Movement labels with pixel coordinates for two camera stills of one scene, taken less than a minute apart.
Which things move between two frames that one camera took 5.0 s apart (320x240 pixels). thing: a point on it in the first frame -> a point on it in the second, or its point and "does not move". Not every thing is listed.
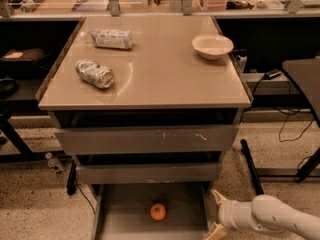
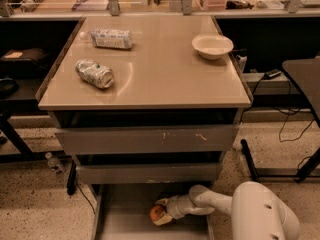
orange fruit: [158, 211] does not move
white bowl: [212, 46] does not move
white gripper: [227, 214] -> [172, 207]
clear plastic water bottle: [110, 38] does not move
